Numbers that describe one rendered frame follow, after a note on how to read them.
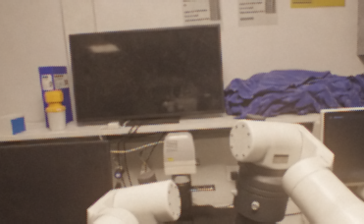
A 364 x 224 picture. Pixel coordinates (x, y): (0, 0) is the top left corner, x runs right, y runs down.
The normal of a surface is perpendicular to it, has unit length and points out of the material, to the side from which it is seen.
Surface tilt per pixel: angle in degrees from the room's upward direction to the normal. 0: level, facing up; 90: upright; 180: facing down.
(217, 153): 90
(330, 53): 90
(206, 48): 86
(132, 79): 86
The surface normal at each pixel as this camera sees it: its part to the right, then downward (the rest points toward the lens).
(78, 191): -0.01, 0.09
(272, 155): 0.37, 0.20
